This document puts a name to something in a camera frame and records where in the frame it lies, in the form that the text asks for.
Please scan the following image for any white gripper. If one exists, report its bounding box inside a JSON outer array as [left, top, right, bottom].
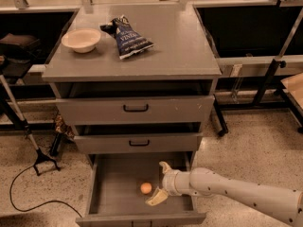
[[145, 161, 191, 206]]

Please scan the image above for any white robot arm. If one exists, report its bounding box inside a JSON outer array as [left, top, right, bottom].
[[146, 161, 303, 227]]

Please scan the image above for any grey drawer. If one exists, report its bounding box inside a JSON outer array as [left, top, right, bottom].
[[57, 81, 214, 125], [75, 123, 202, 154], [76, 152, 205, 227]]

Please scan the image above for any small orange fruit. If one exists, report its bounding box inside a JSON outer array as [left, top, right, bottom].
[[140, 183, 152, 195]]

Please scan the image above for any black drawer handle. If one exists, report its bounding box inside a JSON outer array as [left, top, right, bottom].
[[129, 140, 150, 148], [123, 104, 150, 113]]

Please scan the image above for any black middle drawer handle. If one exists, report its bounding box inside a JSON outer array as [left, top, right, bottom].
[[129, 140, 150, 148]]

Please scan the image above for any grey middle drawer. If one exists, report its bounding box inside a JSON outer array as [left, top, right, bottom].
[[75, 123, 202, 154]]

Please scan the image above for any dark chair seat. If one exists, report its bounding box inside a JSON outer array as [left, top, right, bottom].
[[0, 33, 41, 60]]

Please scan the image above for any dark blue chip bag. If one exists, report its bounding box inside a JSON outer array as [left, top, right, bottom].
[[100, 15, 153, 60]]

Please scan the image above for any grey bottom drawer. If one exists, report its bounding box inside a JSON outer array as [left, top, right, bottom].
[[76, 152, 205, 227]]

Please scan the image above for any white bowl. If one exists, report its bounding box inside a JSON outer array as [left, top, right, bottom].
[[62, 28, 101, 53]]

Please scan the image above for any grey drawer cabinet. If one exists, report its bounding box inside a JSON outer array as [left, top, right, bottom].
[[42, 3, 223, 163]]

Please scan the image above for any black floor cable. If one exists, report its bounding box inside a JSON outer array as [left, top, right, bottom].
[[9, 165, 83, 218]]

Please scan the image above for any black metal stand leg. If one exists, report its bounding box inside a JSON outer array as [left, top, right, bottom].
[[214, 97, 228, 137]]

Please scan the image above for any grey top drawer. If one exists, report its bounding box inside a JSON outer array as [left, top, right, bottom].
[[57, 81, 214, 125]]

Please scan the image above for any black top drawer handle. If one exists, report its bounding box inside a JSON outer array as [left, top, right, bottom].
[[123, 104, 150, 113]]

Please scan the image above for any black and silver tripod leg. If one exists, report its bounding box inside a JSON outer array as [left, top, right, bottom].
[[0, 74, 61, 176]]

